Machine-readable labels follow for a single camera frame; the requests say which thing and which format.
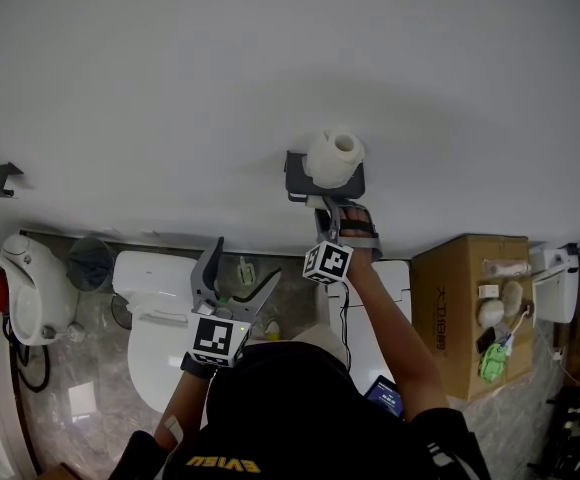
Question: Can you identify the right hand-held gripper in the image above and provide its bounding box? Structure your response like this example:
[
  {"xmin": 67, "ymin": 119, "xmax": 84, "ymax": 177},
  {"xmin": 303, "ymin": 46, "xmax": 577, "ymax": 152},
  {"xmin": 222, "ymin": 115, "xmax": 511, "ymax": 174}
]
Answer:
[{"xmin": 303, "ymin": 195, "xmax": 384, "ymax": 286}]

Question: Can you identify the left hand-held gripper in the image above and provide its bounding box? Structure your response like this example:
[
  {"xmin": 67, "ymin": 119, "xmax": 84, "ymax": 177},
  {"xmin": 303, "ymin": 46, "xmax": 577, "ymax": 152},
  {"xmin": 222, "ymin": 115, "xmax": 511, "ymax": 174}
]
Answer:
[{"xmin": 188, "ymin": 236, "xmax": 283, "ymax": 369}]

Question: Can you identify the white toilet paper roll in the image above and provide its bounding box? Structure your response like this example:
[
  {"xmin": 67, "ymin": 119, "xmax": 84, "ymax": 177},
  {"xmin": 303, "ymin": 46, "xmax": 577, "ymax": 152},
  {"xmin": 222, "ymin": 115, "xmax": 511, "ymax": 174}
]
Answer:
[{"xmin": 303, "ymin": 127, "xmax": 367, "ymax": 190}]

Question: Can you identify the person's left forearm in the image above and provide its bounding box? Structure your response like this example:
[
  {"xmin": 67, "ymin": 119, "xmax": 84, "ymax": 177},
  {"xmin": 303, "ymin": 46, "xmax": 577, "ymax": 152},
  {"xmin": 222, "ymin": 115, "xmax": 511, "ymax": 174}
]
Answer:
[{"xmin": 153, "ymin": 367, "xmax": 217, "ymax": 452}]

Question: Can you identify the person's right forearm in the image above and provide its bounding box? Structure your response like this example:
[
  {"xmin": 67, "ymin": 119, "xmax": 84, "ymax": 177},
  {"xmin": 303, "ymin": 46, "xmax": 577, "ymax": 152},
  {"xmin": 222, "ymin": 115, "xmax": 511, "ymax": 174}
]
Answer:
[{"xmin": 342, "ymin": 247, "xmax": 452, "ymax": 419}]

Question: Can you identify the dark wall paper holder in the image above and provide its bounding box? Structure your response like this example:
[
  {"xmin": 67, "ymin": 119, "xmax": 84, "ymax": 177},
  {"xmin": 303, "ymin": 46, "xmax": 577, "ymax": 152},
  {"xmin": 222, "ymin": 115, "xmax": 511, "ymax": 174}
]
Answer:
[{"xmin": 284, "ymin": 150, "xmax": 367, "ymax": 204}]

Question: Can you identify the white rounded toilet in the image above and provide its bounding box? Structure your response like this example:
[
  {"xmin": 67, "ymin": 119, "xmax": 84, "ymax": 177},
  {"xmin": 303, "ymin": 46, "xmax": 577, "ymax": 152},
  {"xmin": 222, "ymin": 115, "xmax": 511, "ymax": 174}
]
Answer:
[{"xmin": 112, "ymin": 250, "xmax": 212, "ymax": 414}]

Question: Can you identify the white square-lidded toilet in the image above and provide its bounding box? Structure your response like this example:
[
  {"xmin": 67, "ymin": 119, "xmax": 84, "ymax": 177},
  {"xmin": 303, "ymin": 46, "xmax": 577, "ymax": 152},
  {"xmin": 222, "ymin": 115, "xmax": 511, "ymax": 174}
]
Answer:
[{"xmin": 314, "ymin": 260, "xmax": 414, "ymax": 399}]

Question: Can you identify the white appliance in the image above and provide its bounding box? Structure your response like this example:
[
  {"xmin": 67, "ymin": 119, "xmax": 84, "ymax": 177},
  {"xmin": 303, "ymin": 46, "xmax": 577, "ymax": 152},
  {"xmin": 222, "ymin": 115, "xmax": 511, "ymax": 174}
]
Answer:
[{"xmin": 529, "ymin": 242, "xmax": 580, "ymax": 325}]

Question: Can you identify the person's right hand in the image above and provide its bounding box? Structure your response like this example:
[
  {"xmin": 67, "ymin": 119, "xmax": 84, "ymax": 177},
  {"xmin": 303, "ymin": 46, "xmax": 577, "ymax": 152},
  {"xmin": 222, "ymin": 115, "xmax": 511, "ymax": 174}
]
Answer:
[{"xmin": 342, "ymin": 206, "xmax": 374, "ymax": 239}]

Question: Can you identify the black wristwatch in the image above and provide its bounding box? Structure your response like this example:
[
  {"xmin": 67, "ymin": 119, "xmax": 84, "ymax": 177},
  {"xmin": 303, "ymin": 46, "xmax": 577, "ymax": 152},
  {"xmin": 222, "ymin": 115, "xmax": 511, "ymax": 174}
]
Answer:
[{"xmin": 180, "ymin": 351, "xmax": 219, "ymax": 381}]

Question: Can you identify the person's beige trouser leg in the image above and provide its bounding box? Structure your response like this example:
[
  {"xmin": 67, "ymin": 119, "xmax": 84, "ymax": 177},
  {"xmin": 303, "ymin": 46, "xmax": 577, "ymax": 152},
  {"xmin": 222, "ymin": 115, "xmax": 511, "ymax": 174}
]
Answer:
[{"xmin": 289, "ymin": 325, "xmax": 352, "ymax": 370}]

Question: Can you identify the dark round dish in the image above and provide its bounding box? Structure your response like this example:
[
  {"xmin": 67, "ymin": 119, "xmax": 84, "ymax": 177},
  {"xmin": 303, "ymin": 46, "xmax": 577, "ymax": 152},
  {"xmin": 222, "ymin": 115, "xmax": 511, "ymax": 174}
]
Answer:
[{"xmin": 109, "ymin": 292, "xmax": 134, "ymax": 331}]

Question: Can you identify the grey waste bin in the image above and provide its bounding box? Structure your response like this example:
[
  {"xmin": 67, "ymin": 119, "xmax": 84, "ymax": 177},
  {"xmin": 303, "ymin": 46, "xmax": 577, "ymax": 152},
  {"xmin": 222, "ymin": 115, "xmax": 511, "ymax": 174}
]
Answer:
[{"xmin": 67, "ymin": 236, "xmax": 117, "ymax": 294}]

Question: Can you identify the brown cardboard box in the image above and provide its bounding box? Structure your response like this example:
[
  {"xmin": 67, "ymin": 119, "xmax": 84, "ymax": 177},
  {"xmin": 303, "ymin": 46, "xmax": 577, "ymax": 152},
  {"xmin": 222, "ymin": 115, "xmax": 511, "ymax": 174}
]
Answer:
[{"xmin": 409, "ymin": 233, "xmax": 537, "ymax": 402}]

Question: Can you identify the person's black shirt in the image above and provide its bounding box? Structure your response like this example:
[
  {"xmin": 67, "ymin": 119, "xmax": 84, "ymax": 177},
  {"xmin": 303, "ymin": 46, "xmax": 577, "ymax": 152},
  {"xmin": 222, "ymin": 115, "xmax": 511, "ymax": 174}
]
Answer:
[{"xmin": 114, "ymin": 342, "xmax": 491, "ymax": 480}]

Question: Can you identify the plastic-wrapped beige roll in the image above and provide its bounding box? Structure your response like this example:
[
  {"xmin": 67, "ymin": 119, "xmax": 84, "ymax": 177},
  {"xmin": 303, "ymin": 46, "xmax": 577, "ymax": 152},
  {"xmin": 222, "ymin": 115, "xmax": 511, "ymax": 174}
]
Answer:
[{"xmin": 483, "ymin": 259, "xmax": 533, "ymax": 278}]

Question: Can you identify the white round sponge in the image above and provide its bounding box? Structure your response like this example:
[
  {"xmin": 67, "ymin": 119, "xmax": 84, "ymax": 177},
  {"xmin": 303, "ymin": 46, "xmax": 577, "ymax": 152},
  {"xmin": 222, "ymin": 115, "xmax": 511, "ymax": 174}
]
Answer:
[{"xmin": 477, "ymin": 297, "xmax": 506, "ymax": 330}]

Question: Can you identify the blue-screen phone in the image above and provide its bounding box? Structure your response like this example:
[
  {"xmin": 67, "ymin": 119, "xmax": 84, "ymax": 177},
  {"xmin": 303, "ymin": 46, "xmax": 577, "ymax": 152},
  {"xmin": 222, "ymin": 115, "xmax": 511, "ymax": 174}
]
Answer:
[{"xmin": 363, "ymin": 375, "xmax": 406, "ymax": 420}]

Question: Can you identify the beige fluffy duster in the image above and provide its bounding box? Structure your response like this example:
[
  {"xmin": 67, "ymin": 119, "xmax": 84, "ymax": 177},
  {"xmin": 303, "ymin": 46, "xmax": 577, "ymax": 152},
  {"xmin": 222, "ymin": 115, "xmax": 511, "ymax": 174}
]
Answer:
[{"xmin": 500, "ymin": 280, "xmax": 525, "ymax": 318}]

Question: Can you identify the black phone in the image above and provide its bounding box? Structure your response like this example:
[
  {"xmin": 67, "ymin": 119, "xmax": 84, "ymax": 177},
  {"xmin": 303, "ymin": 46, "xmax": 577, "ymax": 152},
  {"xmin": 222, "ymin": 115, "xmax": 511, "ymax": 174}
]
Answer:
[{"xmin": 475, "ymin": 326, "xmax": 498, "ymax": 356}]

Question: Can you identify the green cloth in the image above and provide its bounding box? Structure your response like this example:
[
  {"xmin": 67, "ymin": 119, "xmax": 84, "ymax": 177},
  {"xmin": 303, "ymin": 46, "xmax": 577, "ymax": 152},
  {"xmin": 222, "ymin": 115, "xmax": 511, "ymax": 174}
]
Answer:
[{"xmin": 478, "ymin": 341, "xmax": 512, "ymax": 384}]

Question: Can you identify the right hand-held gripper cable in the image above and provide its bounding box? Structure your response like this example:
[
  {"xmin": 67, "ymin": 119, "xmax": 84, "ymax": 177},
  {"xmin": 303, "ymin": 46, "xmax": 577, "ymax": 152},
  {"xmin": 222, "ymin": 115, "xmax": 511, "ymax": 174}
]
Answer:
[{"xmin": 337, "ymin": 281, "xmax": 355, "ymax": 372}]

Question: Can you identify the white-handled brush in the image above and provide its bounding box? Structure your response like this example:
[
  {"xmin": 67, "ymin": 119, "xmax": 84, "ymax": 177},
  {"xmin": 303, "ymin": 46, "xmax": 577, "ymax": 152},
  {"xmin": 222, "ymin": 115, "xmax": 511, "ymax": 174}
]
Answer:
[{"xmin": 502, "ymin": 305, "xmax": 534, "ymax": 342}]

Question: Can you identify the black hose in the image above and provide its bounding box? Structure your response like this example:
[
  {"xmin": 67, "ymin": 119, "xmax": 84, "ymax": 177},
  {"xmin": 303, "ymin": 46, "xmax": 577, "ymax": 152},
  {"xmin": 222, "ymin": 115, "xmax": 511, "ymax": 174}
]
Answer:
[{"xmin": 2, "ymin": 312, "xmax": 52, "ymax": 474}]

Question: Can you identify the black wall bracket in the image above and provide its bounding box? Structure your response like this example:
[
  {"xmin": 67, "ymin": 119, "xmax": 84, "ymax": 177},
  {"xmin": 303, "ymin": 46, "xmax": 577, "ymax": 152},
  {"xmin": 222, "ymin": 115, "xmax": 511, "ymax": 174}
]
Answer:
[{"xmin": 0, "ymin": 161, "xmax": 25, "ymax": 199}]

